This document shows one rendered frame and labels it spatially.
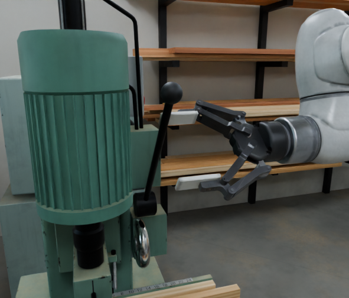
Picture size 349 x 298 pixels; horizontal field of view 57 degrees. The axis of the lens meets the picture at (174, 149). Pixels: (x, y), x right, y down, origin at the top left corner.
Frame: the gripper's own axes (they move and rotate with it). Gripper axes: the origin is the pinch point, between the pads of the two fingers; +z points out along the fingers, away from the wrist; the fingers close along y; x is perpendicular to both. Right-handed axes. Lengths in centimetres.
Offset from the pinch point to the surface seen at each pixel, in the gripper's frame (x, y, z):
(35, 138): -0.9, 4.7, 22.0
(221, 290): -34.7, -17.4, -14.3
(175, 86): 9.9, 4.7, 0.6
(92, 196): -5.5, -4.3, 13.9
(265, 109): -141, 134, -142
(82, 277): -22.2, -12.1, 16.5
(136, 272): -66, -1, 1
